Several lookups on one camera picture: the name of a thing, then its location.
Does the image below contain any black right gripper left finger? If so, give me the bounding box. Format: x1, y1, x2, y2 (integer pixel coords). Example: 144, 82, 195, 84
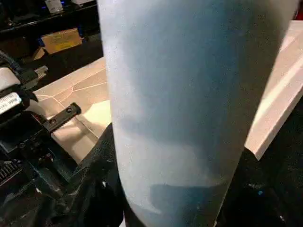
45, 122, 126, 227

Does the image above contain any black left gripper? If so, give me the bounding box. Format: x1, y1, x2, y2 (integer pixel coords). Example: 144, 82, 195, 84
0, 92, 82, 190

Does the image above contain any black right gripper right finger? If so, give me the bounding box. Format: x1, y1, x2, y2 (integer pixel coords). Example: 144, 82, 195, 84
216, 146, 303, 227

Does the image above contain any white plastic table leg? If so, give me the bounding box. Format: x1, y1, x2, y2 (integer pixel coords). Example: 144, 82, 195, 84
97, 0, 299, 227

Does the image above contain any small brown cardboard box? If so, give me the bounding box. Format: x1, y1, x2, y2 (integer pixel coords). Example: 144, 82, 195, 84
30, 46, 46, 61

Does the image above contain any yellow cardboard box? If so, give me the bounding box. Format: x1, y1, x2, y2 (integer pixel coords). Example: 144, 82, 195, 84
41, 27, 83, 55

